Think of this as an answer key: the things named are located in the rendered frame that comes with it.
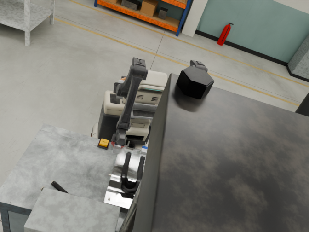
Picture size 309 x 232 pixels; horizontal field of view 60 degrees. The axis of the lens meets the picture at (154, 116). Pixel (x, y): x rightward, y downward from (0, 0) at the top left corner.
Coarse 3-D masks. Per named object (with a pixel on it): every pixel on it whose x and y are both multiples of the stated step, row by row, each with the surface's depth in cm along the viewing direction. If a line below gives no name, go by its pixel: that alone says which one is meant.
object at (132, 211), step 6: (138, 186) 110; (138, 192) 110; (132, 204) 116; (132, 210) 118; (126, 216) 124; (132, 216) 120; (126, 222) 125; (132, 222) 123; (120, 228) 132; (126, 228) 127; (132, 228) 128
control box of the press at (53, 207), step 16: (48, 192) 99; (64, 192) 101; (48, 208) 95; (64, 208) 96; (80, 208) 98; (96, 208) 100; (112, 208) 102; (32, 224) 89; (48, 224) 91; (64, 224) 92; (80, 224) 94; (96, 224) 95; (112, 224) 97
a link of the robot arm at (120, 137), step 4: (116, 128) 178; (120, 128) 179; (128, 128) 179; (120, 132) 177; (124, 132) 178; (116, 136) 179; (120, 136) 174; (124, 136) 176; (116, 140) 177; (120, 140) 175; (124, 140) 175; (120, 144) 178
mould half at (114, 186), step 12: (120, 156) 198; (132, 156) 201; (144, 156) 204; (120, 168) 188; (132, 168) 193; (120, 180) 176; (132, 180) 179; (108, 192) 175; (120, 192) 178; (120, 204) 172
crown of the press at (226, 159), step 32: (192, 96) 75; (224, 96) 81; (160, 128) 67; (192, 128) 65; (224, 128) 69; (256, 128) 73; (288, 128) 78; (160, 160) 55; (192, 160) 57; (224, 160) 60; (256, 160) 63; (288, 160) 67; (160, 192) 49; (192, 192) 51; (224, 192) 53; (256, 192) 55; (288, 192) 58; (160, 224) 44; (192, 224) 46; (224, 224) 48; (256, 224) 49; (288, 224) 52
